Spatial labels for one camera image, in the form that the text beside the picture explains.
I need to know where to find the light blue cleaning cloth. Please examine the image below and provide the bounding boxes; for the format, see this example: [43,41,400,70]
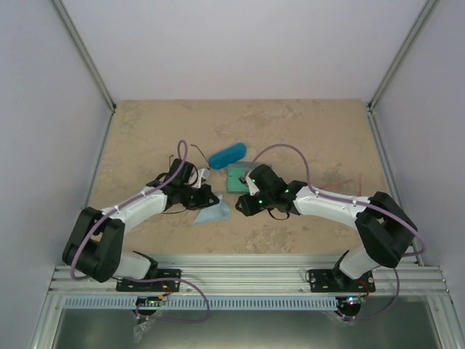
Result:
[193,193,231,224]

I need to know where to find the grey-blue teal-lined glasses case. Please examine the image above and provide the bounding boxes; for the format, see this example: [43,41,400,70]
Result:
[226,162,258,194]

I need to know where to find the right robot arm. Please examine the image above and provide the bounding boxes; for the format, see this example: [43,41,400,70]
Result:
[235,164,416,290]

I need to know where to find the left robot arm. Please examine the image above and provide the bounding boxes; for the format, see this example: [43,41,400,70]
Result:
[62,159,220,290]

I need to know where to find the brown tortoiseshell sunglasses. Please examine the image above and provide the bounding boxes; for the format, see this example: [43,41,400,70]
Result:
[168,144,211,172]

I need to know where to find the red translucent sunglasses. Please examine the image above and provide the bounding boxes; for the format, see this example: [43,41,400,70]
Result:
[321,174,363,196]

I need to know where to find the blue hard glasses case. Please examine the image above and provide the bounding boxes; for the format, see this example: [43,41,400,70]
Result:
[208,143,247,170]

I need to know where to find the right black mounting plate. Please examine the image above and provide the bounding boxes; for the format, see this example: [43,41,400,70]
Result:
[305,268,376,293]

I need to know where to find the black mounting plate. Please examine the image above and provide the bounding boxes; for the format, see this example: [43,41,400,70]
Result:
[305,268,376,293]
[116,269,182,293]

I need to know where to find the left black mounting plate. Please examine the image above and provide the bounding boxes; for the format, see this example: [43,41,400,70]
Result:
[116,269,182,293]

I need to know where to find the left small circuit board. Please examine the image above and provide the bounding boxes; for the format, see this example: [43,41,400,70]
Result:
[135,295,169,308]

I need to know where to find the small circuit board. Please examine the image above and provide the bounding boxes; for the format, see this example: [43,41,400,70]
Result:
[135,295,169,308]
[339,296,366,308]

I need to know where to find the right small circuit board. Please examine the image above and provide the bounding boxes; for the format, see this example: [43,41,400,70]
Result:
[339,296,366,308]

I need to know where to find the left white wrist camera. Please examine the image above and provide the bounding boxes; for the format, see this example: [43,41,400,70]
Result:
[188,168,210,189]

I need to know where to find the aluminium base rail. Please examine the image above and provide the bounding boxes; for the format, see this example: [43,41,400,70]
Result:
[46,253,451,296]

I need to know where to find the grey slotted cable duct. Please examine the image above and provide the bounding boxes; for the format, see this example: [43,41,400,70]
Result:
[63,295,339,311]

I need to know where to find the left aluminium frame post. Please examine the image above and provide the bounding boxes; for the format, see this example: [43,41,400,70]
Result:
[50,0,116,114]

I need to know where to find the aluminium frame post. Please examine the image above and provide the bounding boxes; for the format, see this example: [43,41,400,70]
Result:
[367,0,441,113]
[50,0,116,114]

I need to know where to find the right aluminium frame post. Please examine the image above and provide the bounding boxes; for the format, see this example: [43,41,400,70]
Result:
[367,0,441,113]

